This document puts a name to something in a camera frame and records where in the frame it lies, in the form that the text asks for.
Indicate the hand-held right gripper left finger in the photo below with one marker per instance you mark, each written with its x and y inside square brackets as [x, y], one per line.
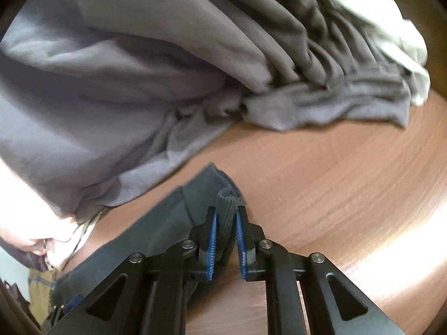
[210, 247]

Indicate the dark grey pants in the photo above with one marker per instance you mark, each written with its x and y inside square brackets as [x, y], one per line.
[164, 216]

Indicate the yellow checked cloth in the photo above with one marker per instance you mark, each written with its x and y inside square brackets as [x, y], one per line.
[42, 293]

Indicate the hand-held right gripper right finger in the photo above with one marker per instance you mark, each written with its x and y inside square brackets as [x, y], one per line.
[240, 247]

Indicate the white cloth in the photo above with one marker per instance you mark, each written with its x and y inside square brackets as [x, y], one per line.
[391, 24]

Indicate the grey garment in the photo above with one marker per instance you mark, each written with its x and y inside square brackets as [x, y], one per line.
[122, 76]

